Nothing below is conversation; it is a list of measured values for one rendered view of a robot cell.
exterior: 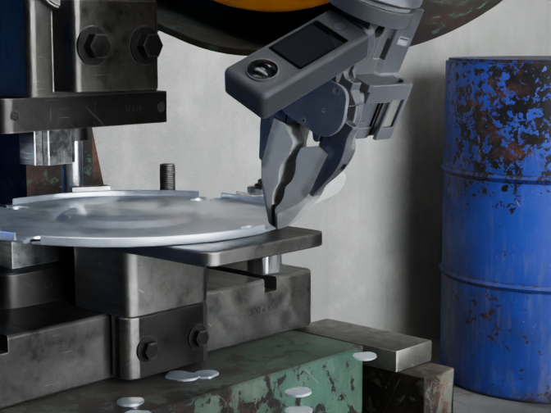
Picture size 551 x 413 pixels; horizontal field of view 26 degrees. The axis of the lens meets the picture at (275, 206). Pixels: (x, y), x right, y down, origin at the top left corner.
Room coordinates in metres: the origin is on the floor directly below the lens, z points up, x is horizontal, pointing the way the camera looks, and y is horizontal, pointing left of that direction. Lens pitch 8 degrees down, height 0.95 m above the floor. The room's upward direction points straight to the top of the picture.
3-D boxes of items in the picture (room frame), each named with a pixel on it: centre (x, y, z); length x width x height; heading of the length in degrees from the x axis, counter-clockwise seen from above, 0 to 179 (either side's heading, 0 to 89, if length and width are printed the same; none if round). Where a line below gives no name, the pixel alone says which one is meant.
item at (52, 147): (1.14, 0.22, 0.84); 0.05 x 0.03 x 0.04; 137
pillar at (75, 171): (1.25, 0.21, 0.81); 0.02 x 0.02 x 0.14
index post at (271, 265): (1.19, 0.01, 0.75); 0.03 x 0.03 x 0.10; 47
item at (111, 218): (1.06, 0.13, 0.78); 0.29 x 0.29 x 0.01
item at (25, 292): (1.15, 0.23, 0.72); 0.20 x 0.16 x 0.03; 137
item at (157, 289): (1.03, 0.09, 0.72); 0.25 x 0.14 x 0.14; 47
